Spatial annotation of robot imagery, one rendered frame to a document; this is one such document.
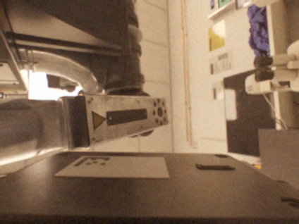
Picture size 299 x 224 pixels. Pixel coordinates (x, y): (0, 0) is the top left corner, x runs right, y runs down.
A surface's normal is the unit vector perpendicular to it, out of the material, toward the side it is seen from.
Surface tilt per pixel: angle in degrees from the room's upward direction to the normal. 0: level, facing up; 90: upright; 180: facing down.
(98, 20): 180
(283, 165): 86
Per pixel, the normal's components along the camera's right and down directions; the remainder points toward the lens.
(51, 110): -0.14, 0.01
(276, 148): -0.87, -0.01
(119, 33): 0.55, -0.07
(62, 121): -0.55, 0.06
